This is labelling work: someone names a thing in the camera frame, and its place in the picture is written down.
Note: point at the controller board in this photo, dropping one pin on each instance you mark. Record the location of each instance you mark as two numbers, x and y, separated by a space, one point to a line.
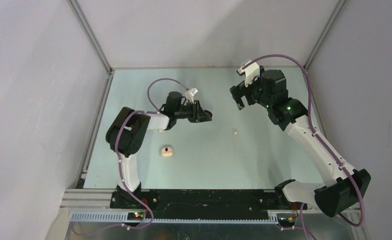
287 223
136 216

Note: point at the left controller board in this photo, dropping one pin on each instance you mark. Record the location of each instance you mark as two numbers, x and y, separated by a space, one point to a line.
136 216

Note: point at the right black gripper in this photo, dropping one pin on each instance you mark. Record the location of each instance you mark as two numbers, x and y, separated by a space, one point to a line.
240 90

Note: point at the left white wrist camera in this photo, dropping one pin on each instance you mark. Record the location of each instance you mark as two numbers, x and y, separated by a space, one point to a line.
190 93

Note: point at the white earbud charging case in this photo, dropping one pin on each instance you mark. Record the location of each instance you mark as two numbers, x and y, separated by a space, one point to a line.
166 151

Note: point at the white slotted cable duct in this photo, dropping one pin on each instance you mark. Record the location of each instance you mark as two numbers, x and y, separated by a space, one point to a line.
120 217

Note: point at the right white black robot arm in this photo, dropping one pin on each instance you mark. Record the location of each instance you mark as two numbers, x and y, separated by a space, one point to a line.
342 184

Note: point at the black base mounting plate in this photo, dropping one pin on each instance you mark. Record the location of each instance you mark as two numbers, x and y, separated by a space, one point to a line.
206 204

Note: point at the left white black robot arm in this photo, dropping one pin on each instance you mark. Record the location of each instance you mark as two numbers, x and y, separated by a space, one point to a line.
127 132

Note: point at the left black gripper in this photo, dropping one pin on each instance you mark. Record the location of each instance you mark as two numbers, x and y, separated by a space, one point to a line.
198 113

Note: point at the right controller board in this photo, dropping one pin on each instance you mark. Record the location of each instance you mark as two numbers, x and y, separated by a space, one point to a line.
287 223

